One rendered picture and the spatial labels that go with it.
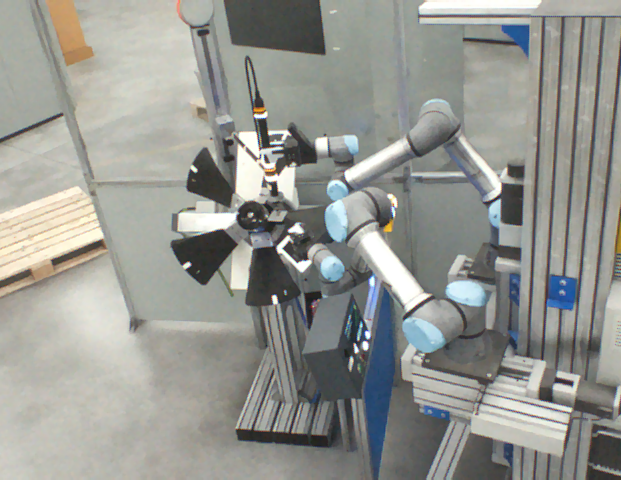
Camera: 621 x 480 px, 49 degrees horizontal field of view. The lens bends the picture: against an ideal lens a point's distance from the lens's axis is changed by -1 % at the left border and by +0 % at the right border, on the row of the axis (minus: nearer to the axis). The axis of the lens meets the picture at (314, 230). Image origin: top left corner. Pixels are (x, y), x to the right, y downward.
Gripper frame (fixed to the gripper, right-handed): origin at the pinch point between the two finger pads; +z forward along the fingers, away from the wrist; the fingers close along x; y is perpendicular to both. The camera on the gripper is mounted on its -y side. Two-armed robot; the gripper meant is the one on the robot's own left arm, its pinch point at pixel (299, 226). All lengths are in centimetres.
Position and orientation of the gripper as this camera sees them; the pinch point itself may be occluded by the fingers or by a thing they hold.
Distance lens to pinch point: 261.2
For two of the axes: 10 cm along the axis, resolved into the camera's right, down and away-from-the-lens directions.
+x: 2.2, 8.1, 5.4
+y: -8.8, 4.0, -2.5
